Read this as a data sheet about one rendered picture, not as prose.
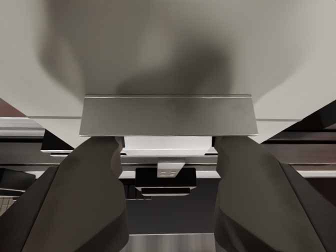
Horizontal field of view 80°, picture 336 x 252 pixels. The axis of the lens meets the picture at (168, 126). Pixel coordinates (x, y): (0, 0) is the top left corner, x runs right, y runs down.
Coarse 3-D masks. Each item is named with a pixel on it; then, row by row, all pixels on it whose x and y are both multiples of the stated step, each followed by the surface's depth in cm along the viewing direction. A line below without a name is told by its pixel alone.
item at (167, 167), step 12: (144, 168) 40; (156, 168) 40; (168, 168) 29; (180, 168) 29; (192, 168) 40; (144, 180) 39; (156, 180) 39; (168, 180) 39; (180, 180) 39; (192, 180) 39; (144, 192) 39; (156, 192) 39; (168, 192) 39; (180, 192) 39
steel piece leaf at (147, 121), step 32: (96, 96) 10; (128, 96) 10; (160, 96) 10; (192, 96) 10; (224, 96) 10; (96, 128) 10; (128, 128) 10; (160, 128) 10; (192, 128) 10; (224, 128) 10; (256, 128) 10
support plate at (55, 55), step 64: (0, 0) 6; (64, 0) 6; (128, 0) 6; (192, 0) 6; (256, 0) 6; (320, 0) 6; (0, 64) 8; (64, 64) 8; (128, 64) 8; (192, 64) 8; (256, 64) 8; (320, 64) 8; (64, 128) 15
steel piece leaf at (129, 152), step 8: (128, 152) 21; (136, 152) 21; (144, 152) 21; (152, 152) 21; (160, 152) 21; (168, 152) 21; (176, 152) 21; (184, 152) 21; (192, 152) 21; (200, 152) 21
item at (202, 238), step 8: (128, 240) 20; (136, 240) 20; (144, 240) 20; (152, 240) 20; (160, 240) 20; (168, 240) 20; (176, 240) 20; (184, 240) 20; (192, 240) 20; (200, 240) 20; (208, 240) 20; (128, 248) 19; (136, 248) 19; (144, 248) 19; (152, 248) 19; (160, 248) 19; (168, 248) 19; (176, 248) 20; (184, 248) 20; (192, 248) 20; (200, 248) 20; (208, 248) 20
